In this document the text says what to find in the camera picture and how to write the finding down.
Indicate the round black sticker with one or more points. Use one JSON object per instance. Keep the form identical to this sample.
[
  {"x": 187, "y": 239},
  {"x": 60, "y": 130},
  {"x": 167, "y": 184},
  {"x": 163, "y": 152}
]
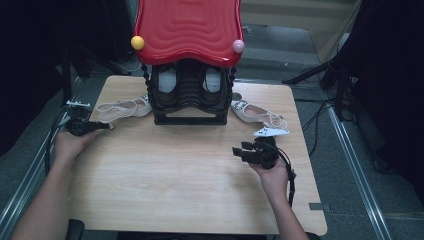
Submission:
[{"x": 236, "y": 95}]

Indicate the metal floor rail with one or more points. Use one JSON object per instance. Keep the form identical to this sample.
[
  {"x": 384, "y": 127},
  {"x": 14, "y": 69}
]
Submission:
[
  {"x": 368, "y": 200},
  {"x": 31, "y": 166}
]

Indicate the black curtain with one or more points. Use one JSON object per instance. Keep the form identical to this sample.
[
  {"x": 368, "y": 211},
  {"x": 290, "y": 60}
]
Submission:
[
  {"x": 393, "y": 83},
  {"x": 33, "y": 50}
]

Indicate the yellow ball knob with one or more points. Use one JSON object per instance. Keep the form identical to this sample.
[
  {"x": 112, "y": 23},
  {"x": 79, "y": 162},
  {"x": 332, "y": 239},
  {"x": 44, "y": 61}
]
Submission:
[{"x": 137, "y": 42}]

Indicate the red and black shoe rack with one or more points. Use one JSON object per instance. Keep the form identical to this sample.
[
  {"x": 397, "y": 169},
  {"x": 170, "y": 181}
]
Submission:
[{"x": 190, "y": 30}]

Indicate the person's left hand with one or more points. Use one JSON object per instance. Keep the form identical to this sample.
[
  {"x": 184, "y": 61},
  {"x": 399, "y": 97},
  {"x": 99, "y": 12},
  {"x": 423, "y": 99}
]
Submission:
[{"x": 71, "y": 145}]

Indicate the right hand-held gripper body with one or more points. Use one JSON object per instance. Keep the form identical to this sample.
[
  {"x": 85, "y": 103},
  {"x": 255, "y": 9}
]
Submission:
[{"x": 265, "y": 153}]

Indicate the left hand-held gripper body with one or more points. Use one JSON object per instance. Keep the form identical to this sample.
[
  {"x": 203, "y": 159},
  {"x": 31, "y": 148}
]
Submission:
[{"x": 80, "y": 125}]

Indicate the pink ball knob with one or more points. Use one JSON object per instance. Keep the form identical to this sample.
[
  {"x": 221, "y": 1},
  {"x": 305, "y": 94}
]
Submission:
[{"x": 238, "y": 46}]

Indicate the white slingback heel shoe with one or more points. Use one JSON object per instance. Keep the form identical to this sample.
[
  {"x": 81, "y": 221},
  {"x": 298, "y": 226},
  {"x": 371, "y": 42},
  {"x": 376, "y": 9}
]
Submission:
[
  {"x": 140, "y": 108},
  {"x": 248, "y": 115}
]

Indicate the person's right hand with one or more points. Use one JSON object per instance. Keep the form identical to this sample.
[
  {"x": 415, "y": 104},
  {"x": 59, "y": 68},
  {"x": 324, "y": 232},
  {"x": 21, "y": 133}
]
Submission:
[{"x": 273, "y": 180}]

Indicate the black leather shoe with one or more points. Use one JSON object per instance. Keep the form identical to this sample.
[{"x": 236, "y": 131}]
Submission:
[
  {"x": 166, "y": 80},
  {"x": 212, "y": 80}
]

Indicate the grey tape strip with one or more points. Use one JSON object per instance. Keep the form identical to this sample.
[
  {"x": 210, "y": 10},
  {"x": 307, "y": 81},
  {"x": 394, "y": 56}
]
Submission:
[{"x": 319, "y": 207}]

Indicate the black tripod stand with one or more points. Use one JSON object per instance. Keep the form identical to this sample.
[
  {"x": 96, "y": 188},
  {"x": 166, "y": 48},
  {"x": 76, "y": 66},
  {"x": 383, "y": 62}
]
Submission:
[{"x": 333, "y": 66}]

